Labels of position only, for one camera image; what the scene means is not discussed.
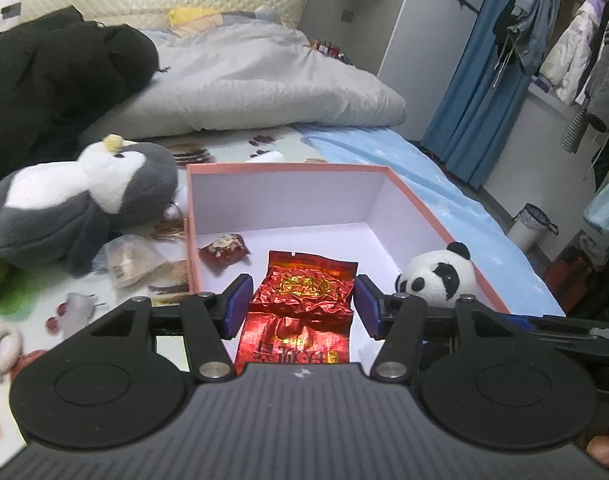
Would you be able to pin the grey quilt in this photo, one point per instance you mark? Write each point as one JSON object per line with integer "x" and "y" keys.
{"x": 250, "y": 74}

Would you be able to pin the grey white penguin plush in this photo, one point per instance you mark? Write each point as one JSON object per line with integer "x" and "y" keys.
{"x": 63, "y": 212}

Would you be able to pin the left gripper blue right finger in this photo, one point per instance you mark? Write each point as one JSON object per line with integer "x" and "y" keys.
{"x": 398, "y": 322}

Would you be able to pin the white trash bin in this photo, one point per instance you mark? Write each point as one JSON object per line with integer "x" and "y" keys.
{"x": 529, "y": 226}

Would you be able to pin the person right hand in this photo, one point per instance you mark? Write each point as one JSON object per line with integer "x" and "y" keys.
{"x": 598, "y": 448}

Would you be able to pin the small panda plush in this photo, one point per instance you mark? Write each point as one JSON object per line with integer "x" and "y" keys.
{"x": 440, "y": 277}

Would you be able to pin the clear plastic snack bag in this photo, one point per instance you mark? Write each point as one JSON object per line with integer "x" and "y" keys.
{"x": 127, "y": 259}

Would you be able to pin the yellow pillow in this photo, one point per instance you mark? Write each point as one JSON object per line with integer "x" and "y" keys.
{"x": 179, "y": 17}

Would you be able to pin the white round bottle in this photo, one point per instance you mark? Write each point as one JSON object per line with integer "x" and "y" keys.
{"x": 178, "y": 207}

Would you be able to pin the black jacket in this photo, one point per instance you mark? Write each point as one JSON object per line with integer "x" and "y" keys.
{"x": 58, "y": 74}

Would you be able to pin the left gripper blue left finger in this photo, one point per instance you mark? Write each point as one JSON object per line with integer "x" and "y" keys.
{"x": 207, "y": 320}

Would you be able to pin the light blue bed sheet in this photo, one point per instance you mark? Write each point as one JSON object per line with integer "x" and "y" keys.
{"x": 505, "y": 266}

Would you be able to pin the small red candy wrapper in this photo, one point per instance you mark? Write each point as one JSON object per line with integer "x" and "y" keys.
{"x": 226, "y": 250}

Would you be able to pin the blue curtain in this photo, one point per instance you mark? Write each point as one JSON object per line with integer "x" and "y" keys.
{"x": 476, "y": 115}

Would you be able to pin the hanging clothes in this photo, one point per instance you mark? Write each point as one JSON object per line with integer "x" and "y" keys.
{"x": 535, "y": 166}

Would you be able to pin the red foil tea packet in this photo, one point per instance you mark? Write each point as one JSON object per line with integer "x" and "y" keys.
{"x": 301, "y": 312}

